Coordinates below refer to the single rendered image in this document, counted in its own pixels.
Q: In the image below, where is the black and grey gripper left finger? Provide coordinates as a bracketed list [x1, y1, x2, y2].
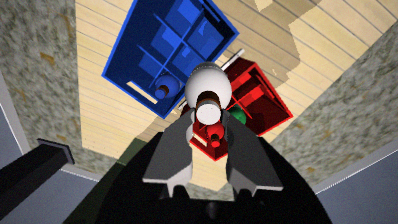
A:
[94, 107, 196, 224]

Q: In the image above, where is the red crate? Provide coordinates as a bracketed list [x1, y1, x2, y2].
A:
[189, 57, 294, 161]

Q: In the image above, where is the white bottle with grey label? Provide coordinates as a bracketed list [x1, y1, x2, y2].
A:
[184, 62, 232, 125]

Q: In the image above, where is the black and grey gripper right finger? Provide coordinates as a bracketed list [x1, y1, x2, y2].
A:
[220, 108, 332, 224]

